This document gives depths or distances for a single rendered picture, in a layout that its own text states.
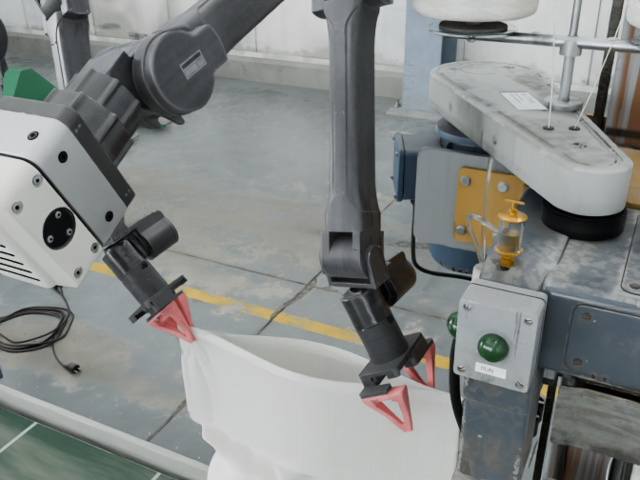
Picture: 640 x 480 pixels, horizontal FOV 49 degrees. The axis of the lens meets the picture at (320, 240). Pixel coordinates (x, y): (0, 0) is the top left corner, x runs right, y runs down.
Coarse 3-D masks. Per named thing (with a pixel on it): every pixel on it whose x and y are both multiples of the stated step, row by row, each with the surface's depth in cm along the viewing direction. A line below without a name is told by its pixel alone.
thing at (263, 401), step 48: (240, 336) 116; (192, 384) 124; (240, 384) 116; (288, 384) 109; (336, 384) 105; (240, 432) 122; (288, 432) 113; (336, 432) 109; (384, 432) 108; (432, 432) 106
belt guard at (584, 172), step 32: (448, 64) 117; (480, 64) 117; (512, 64) 117; (448, 96) 105; (480, 96) 99; (544, 96) 99; (480, 128) 95; (512, 128) 87; (512, 160) 87; (544, 160) 79; (576, 160) 76; (608, 160) 76; (544, 192) 80; (576, 192) 75; (608, 192) 74
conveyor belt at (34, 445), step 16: (0, 416) 196; (16, 416) 196; (0, 432) 190; (16, 432) 190; (32, 432) 190; (48, 432) 190; (0, 448) 185; (16, 448) 185; (32, 448) 185; (48, 448) 185; (64, 448) 184; (80, 448) 184; (96, 448) 184; (0, 464) 180; (16, 464) 179; (32, 464) 179; (48, 464) 179; (64, 464) 179; (80, 464) 179; (96, 464) 179; (112, 464) 179; (128, 464) 179
